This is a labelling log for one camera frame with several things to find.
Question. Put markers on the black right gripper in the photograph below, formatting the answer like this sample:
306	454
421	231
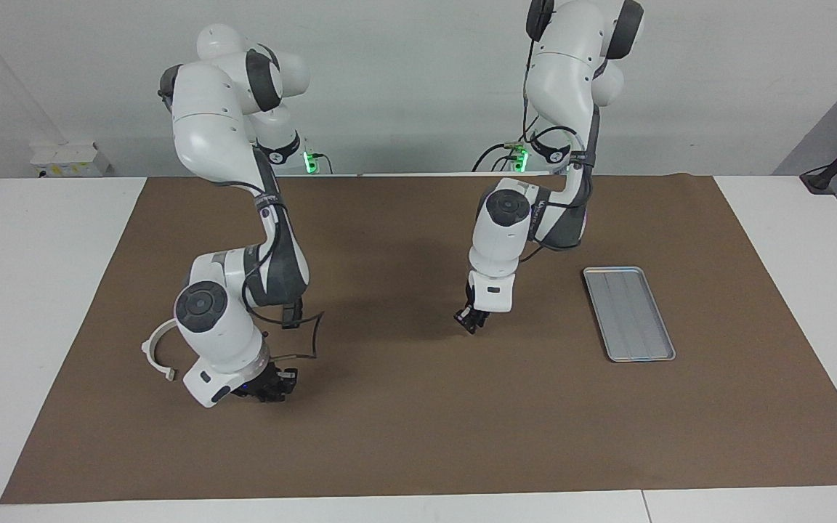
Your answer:
262	383

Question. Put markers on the rectangular dark grey brake pad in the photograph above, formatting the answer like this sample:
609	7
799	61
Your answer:
292	318

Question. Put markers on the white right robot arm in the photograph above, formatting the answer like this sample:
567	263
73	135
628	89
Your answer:
215	131

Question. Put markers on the silver metal tray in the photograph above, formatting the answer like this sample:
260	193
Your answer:
633	319

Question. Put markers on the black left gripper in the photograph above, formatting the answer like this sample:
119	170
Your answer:
471	310

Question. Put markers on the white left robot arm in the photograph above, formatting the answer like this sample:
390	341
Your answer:
495	247

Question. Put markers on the white box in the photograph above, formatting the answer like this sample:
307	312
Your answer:
70	160

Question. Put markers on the brown table mat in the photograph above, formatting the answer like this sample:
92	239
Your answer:
418	421

